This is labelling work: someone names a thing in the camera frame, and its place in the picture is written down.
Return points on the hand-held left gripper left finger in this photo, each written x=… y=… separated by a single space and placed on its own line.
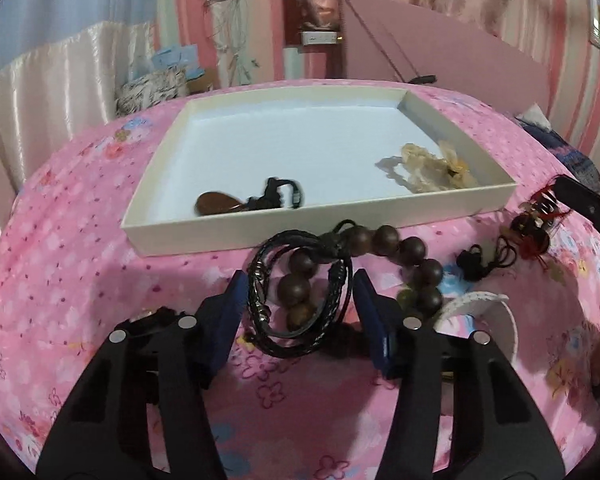
x=230 y=310

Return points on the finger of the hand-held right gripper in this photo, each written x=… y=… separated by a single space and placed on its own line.
x=585 y=200

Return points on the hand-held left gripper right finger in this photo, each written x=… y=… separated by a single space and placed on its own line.
x=375 y=320

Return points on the red tassel ornament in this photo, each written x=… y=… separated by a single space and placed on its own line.
x=530 y=225

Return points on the cream flower hair clip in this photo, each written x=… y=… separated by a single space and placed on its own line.
x=457 y=165

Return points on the pale yellow crystal ornament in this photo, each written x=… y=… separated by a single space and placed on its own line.
x=420 y=170

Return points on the white shallow cardboard box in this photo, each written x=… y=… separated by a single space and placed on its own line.
x=290 y=130

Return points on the dark patterned blanket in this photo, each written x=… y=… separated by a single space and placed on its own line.
x=575 y=155

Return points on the white small pillow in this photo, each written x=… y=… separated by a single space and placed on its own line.
x=535 y=115

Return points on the pink floral bedsheet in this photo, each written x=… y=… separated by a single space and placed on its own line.
x=105 y=240

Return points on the pink headboard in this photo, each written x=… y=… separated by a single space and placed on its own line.
x=445 y=45

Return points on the brown cardboard box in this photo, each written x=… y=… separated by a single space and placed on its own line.
x=202 y=80

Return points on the patterned basket with blue cloth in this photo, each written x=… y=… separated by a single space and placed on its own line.
x=150 y=90

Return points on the light blue gift bag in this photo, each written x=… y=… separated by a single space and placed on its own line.
x=175 y=57

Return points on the blue and white curtain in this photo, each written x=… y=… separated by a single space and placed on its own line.
x=55 y=85

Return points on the white power strip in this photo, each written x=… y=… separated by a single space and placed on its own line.
x=320 y=37

